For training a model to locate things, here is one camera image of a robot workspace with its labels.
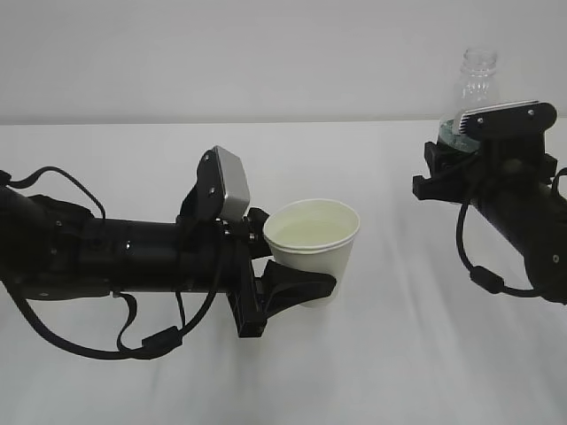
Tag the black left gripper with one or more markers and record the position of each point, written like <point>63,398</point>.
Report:
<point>224,252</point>

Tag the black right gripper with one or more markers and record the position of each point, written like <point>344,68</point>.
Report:
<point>496,163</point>

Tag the white paper cup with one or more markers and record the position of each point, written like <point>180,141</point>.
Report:
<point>314,235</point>

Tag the clear bottle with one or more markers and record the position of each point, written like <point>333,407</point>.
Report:
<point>475,87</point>

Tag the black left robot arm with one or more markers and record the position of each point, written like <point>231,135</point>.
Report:
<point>54,250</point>

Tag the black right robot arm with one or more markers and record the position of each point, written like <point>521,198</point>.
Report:
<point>533,220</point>

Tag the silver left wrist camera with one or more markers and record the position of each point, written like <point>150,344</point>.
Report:
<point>222,187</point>

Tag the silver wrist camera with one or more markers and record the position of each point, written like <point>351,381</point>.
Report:
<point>222,187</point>
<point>505,121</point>

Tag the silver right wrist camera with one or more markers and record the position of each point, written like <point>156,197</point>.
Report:
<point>505,121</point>

